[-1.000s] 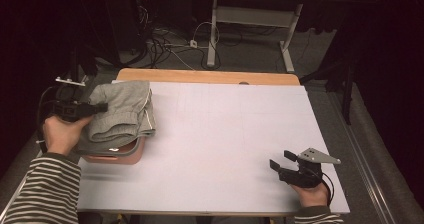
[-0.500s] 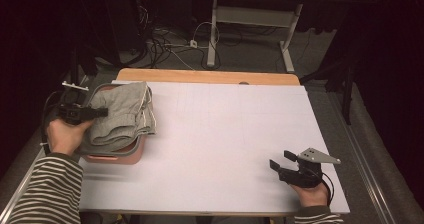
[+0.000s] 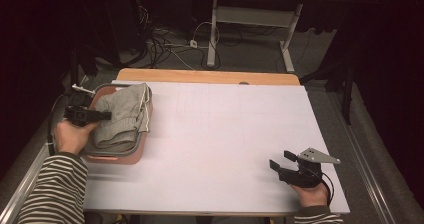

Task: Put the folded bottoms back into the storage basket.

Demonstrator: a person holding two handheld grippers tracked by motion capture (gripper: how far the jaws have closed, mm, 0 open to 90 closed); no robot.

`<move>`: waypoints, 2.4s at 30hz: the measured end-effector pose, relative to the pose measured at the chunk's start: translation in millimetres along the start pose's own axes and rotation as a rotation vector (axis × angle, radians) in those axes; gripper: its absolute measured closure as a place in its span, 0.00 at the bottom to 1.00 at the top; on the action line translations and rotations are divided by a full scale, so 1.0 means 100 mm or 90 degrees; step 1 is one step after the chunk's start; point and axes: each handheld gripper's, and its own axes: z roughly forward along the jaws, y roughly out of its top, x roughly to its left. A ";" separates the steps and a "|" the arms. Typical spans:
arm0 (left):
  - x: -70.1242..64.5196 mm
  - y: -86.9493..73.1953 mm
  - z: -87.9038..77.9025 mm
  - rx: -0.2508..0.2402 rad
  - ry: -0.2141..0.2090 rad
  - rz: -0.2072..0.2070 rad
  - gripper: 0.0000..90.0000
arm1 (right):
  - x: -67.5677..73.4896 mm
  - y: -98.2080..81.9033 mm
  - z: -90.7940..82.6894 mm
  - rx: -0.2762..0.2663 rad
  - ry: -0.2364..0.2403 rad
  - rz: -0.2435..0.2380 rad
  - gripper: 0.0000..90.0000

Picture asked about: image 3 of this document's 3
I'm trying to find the pink basket with grey rim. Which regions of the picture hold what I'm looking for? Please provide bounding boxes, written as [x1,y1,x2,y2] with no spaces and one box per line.
[78,83,154,166]

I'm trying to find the person's left hand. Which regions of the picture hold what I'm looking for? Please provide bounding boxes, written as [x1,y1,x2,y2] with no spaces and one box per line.
[54,119,98,156]

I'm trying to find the light wooden table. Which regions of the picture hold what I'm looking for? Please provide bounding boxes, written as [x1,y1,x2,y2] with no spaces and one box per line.
[116,67,301,86]

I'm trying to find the grey drawstring shorts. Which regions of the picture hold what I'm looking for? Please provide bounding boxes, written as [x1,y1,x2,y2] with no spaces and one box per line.
[91,82,152,152]

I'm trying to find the black metal stand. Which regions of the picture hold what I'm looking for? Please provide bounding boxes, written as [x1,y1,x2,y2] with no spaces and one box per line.
[299,48,356,125]
[66,43,99,98]

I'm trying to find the white-legged wooden desk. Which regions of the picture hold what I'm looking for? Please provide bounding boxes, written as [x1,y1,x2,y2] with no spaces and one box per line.
[199,0,348,73]

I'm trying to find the white cable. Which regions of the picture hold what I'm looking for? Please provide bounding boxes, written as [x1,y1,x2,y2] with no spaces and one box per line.
[166,20,221,72]

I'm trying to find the bundle of black floor cables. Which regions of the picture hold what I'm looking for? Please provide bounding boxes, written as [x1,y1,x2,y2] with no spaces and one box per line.
[133,3,223,71]

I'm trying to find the metal floor rail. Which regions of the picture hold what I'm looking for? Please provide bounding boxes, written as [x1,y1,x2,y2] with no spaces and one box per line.
[328,90,398,224]
[0,75,89,224]

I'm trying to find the right hand-held gripper black cable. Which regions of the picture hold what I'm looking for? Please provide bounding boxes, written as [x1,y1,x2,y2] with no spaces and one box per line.
[319,172,335,207]

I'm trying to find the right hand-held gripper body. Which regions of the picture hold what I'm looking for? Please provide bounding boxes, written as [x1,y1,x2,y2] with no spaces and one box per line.
[279,147,342,189]

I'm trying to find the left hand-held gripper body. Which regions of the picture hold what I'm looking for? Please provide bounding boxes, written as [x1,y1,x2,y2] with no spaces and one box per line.
[64,83,98,128]

